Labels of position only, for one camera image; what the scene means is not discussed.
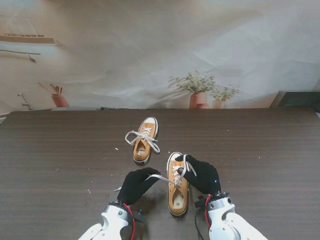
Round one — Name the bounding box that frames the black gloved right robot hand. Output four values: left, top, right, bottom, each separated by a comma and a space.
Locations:
174, 154, 223, 196

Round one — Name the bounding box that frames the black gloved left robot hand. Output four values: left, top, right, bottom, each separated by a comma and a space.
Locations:
117, 167, 162, 206

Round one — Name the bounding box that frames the white shoelace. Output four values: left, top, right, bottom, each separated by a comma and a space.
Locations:
114, 154, 198, 192
124, 127, 161, 155

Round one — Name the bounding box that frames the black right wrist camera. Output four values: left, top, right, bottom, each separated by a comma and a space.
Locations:
194, 196, 207, 209

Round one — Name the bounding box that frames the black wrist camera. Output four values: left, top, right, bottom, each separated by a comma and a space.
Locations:
134, 209, 146, 224
194, 196, 207, 209

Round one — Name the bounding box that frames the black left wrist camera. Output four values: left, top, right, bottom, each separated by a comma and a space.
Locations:
134, 209, 146, 224

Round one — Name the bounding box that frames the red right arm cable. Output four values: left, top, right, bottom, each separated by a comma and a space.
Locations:
204, 194, 214, 230

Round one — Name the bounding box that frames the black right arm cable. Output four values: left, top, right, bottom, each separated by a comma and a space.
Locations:
194, 208, 206, 240

